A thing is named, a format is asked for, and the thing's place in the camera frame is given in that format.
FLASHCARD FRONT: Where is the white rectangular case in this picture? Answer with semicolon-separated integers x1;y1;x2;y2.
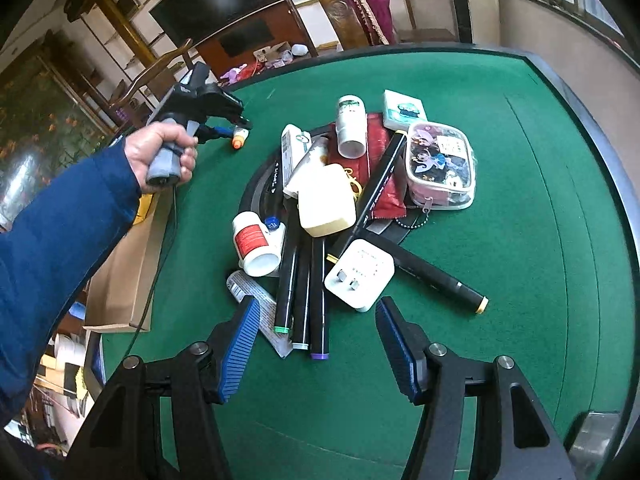
298;164;357;238

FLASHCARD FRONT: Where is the clear cartoon print pouch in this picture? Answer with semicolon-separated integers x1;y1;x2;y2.
404;121;478;211

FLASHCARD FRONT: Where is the person's left hand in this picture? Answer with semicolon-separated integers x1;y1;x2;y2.
122;122;198;193

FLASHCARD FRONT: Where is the wooden chair carved back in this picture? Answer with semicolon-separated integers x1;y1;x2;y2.
270;0;416;58

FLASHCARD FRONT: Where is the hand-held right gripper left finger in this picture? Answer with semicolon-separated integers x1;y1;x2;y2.
65;296;262;480

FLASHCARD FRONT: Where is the floral painted screen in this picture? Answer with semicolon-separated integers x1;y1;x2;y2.
0;55;116;221

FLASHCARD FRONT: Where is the wooden chair curved back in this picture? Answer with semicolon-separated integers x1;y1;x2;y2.
112;37;196;126

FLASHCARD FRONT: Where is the black marker green cap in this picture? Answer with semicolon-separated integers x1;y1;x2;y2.
272;200;300;335

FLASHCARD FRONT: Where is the wooden shelf unit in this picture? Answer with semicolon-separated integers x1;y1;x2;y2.
65;0;171;111

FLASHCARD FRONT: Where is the black marker pale cap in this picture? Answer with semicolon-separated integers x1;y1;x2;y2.
291;237;312;351

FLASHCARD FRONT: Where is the white power adapter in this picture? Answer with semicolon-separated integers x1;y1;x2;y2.
324;239;396;313

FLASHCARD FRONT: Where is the round black grey turntable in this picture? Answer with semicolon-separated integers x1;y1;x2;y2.
239;122;426;251

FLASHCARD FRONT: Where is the white teal printed pack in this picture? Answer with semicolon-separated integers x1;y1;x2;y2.
382;89;430;133

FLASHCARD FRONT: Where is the plain white bottle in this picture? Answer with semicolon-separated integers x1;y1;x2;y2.
335;95;371;158

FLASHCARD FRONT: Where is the black television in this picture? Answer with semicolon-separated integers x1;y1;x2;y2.
149;0;301;46

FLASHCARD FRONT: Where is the dark red packet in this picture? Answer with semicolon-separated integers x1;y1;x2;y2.
327;112;416;221

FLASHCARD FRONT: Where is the brown wooden cabinet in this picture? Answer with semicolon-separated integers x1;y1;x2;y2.
195;2;321;78

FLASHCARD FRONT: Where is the white ointment box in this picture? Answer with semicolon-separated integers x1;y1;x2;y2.
280;124;313;186

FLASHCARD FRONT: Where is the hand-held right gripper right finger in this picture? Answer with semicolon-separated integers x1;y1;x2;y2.
375;297;578;480

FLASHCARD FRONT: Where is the black marker purple cap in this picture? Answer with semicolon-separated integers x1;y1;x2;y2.
309;235;331;361

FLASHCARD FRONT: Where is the white bottle red label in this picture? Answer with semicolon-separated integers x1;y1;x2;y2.
231;211;287;278

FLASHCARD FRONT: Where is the silver barcode tube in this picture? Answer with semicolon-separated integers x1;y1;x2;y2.
226;270;296;359

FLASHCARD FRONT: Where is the brown cardboard box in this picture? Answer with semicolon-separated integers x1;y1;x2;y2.
82;192;173;333

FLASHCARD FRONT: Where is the long black marker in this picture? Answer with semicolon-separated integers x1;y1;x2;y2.
325;130;408;263

